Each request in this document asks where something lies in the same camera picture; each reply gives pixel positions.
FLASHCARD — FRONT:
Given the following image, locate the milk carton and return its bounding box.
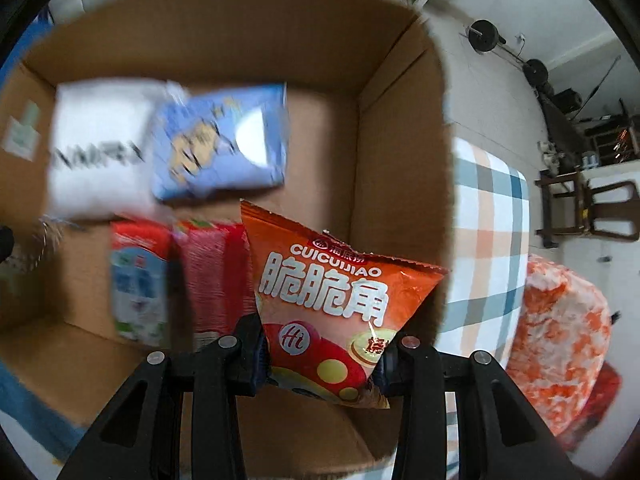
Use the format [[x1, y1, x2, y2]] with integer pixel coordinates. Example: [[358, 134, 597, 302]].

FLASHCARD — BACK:
[[110, 221, 172, 348]]

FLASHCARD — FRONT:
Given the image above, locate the red snack packet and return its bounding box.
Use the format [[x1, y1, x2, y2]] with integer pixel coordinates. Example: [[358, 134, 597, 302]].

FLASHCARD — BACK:
[[174, 220, 257, 350]]

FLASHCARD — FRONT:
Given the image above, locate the orange panda snack bag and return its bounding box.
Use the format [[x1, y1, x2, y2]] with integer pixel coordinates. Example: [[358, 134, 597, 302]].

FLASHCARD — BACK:
[[241, 200, 447, 408]]

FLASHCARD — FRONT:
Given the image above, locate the blue white rope ball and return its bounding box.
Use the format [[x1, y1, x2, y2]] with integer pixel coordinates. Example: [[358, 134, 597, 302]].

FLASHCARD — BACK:
[[6, 214, 85, 274]]

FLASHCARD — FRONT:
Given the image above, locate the white ONMAX pouch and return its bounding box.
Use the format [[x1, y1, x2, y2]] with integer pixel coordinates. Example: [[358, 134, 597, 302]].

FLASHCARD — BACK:
[[47, 78, 189, 221]]

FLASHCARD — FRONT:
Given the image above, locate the blue tissue pack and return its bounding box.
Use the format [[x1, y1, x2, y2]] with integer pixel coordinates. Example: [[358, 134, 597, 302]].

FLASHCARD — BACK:
[[151, 84, 290, 202]]

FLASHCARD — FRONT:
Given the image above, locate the blue striped bed cover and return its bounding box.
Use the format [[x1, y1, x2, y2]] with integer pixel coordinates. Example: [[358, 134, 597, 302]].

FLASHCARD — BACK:
[[0, 364, 86, 463]]

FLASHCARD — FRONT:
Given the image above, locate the orange floral blanket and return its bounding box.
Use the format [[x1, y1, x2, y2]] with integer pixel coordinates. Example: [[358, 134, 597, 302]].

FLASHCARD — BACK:
[[506, 255, 622, 454]]

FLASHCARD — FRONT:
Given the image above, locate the plaid bed sheet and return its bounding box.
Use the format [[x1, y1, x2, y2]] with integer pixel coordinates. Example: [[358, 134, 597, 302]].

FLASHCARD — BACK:
[[349, 136, 532, 480]]

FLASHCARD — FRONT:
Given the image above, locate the brown wooden chair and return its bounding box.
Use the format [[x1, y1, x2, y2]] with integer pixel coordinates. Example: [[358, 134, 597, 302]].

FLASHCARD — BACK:
[[535, 171, 639, 249]]

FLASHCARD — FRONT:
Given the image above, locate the cardboard box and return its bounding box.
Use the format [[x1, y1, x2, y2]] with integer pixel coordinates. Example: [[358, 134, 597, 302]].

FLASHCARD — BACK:
[[1, 0, 452, 479]]

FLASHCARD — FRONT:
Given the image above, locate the floor barbell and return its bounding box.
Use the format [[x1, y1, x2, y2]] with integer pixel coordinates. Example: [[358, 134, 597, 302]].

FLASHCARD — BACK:
[[463, 18, 555, 98]]

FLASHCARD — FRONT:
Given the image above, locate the blue foam mat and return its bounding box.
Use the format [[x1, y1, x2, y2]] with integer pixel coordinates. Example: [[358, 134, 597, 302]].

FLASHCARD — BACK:
[[0, 6, 53, 87]]

